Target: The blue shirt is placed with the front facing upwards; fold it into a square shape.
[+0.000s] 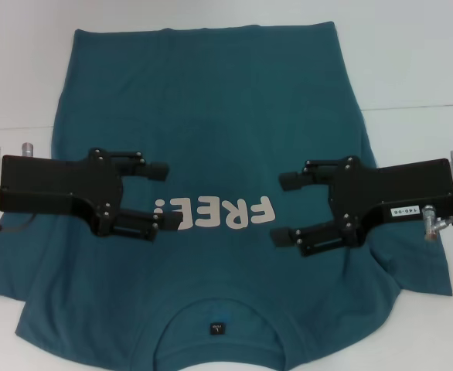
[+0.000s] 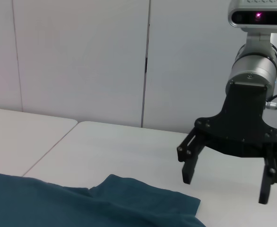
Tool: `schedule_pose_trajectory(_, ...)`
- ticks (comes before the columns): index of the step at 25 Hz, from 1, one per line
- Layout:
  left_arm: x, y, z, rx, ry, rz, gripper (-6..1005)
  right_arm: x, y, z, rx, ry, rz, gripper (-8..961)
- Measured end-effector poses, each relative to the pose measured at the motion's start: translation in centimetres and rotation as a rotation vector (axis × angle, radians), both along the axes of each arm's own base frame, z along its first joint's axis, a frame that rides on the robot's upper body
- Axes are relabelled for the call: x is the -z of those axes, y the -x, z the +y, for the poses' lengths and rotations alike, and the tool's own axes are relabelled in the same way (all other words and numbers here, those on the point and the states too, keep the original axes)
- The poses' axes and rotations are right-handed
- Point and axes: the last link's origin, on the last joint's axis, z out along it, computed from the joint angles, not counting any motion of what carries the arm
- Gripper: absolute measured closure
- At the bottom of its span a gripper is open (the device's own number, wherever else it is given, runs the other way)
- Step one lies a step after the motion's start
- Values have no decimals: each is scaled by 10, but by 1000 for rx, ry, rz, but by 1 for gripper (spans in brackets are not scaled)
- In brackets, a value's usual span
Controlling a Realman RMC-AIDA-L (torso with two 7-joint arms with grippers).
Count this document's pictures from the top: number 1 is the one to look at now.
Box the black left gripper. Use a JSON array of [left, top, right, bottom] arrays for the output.
[[1, 142, 183, 244]]

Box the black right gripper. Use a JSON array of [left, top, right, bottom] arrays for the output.
[[269, 156, 453, 258]]

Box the teal blue printed t-shirt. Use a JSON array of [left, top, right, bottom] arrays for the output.
[[0, 21, 453, 371]]

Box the right arm cable with connector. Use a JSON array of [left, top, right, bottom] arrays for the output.
[[421, 206, 453, 241]]

